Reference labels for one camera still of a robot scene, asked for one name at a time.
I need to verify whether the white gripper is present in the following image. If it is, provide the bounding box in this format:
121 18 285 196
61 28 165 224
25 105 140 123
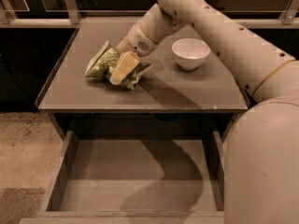
110 20 158 85

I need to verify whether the green jalapeno chip bag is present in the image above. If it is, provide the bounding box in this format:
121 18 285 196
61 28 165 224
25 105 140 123
85 41 152 90

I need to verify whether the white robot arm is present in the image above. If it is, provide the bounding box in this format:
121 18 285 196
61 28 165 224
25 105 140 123
118 0 299 224

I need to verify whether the grey cabinet with top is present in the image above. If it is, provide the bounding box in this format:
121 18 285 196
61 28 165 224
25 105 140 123
35 15 250 142

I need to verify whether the open grey top drawer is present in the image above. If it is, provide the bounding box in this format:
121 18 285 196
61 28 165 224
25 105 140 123
20 133 224 224

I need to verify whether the white ceramic bowl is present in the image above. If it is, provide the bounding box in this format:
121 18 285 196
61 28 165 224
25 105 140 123
172 38 211 71

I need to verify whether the metal window railing frame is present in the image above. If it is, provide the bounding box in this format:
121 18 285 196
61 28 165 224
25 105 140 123
0 0 299 29

